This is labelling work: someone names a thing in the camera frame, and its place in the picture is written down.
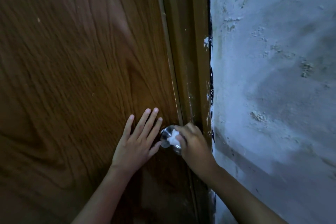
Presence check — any silver round door knob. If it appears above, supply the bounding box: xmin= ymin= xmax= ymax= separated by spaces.
xmin=160 ymin=125 xmax=183 ymax=155

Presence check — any person's left forearm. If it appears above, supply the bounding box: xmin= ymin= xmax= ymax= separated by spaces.
xmin=71 ymin=165 xmax=137 ymax=224

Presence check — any person's right forearm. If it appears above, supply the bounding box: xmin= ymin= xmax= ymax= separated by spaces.
xmin=201 ymin=166 xmax=289 ymax=224

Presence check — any brown wooden door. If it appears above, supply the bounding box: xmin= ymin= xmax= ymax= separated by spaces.
xmin=0 ymin=0 xmax=200 ymax=224

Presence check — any person's right hand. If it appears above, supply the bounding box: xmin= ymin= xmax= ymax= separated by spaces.
xmin=174 ymin=122 xmax=219 ymax=180

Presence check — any brown wooden door frame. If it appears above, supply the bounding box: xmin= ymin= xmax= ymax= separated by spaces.
xmin=153 ymin=0 xmax=217 ymax=224

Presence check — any person's left hand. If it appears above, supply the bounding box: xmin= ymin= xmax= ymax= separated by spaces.
xmin=111 ymin=107 xmax=163 ymax=175

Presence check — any white cleaning cloth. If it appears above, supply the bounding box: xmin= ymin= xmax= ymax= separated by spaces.
xmin=166 ymin=129 xmax=182 ymax=148

